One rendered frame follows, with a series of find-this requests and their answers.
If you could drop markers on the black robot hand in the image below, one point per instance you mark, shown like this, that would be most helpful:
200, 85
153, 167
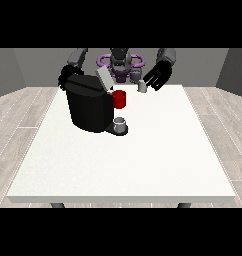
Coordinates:
65, 76
158, 76

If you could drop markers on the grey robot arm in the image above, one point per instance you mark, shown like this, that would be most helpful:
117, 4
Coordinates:
166, 55
77, 57

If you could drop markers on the small grey coffee pod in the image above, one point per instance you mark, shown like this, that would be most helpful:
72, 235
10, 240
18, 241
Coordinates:
141, 86

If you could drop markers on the black coffee machine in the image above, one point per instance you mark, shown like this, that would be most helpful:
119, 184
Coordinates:
88, 105

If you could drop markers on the pale grey machine lid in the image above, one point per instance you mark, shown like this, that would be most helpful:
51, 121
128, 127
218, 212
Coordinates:
104, 77

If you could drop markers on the red pod holder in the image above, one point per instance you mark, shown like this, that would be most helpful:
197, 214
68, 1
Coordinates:
119, 98

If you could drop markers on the grey and purple robot trunk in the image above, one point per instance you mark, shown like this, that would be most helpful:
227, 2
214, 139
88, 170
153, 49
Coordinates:
119, 64

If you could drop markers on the small grey cup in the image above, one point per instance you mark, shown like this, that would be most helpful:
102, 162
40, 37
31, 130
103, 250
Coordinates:
120, 124

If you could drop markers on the dark table leg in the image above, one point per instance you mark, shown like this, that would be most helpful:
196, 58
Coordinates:
184, 205
57, 205

